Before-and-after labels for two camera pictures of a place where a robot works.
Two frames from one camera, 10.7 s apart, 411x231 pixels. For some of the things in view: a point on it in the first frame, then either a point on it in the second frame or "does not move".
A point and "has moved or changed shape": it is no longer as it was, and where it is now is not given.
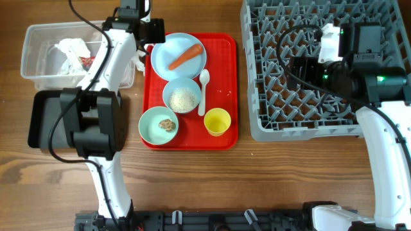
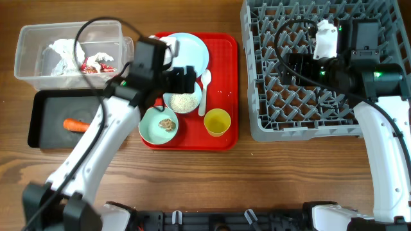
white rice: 183,99 does not move
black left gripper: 160,36 to 180,86
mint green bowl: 158,125 does not move
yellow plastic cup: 216,121 does not move
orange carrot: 194,51 has moved or changed shape
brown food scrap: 167,124 does not move
